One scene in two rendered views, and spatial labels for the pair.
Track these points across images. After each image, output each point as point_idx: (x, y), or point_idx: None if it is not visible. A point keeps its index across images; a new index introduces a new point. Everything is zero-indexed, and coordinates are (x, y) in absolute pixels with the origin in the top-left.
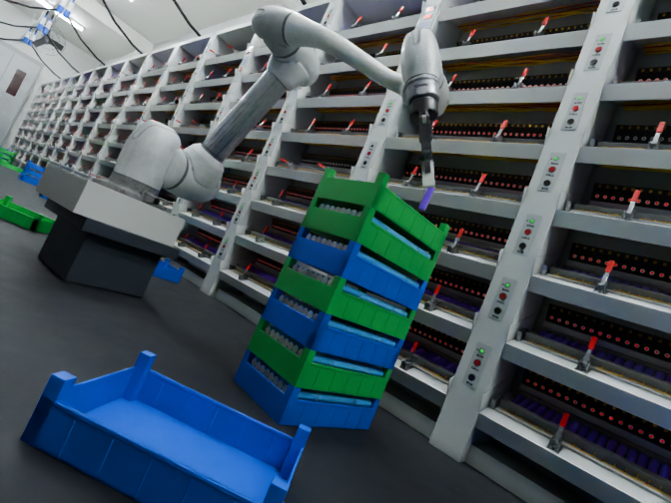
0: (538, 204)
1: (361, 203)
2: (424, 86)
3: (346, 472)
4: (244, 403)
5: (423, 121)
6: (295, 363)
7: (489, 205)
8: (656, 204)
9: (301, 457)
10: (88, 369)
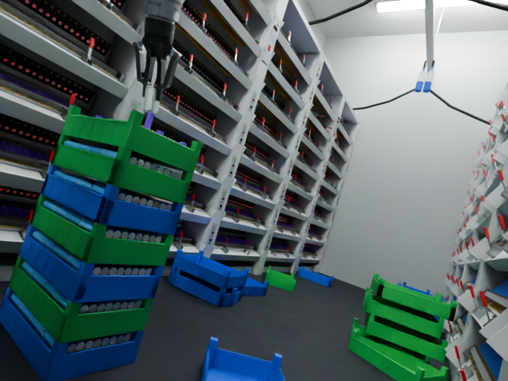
0: (139, 92)
1: (185, 168)
2: (178, 13)
3: (168, 341)
4: (112, 379)
5: (177, 59)
6: (140, 315)
7: (104, 80)
8: (165, 92)
9: (173, 357)
10: None
